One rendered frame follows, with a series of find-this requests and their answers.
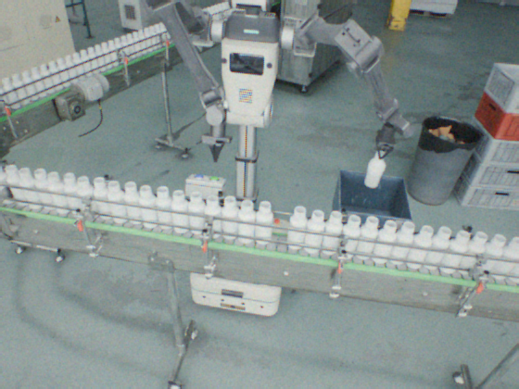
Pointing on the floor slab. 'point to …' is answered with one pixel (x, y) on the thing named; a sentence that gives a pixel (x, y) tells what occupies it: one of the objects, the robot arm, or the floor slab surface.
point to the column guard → (398, 15)
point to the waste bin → (440, 159)
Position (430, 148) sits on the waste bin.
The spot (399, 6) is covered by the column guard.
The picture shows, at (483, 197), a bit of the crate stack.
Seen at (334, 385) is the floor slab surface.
